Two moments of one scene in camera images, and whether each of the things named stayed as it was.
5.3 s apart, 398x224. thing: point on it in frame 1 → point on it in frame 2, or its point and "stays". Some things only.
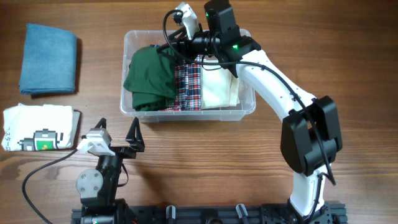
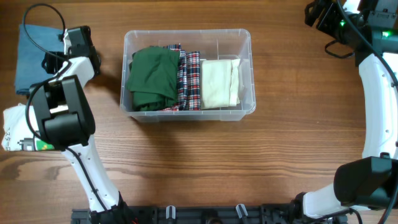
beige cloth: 218,89 stays
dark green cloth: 150,76 stays
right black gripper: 183,42 → 333,8
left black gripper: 137,143 → 55,56
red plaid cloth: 188,83 stays
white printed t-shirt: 40,127 stays
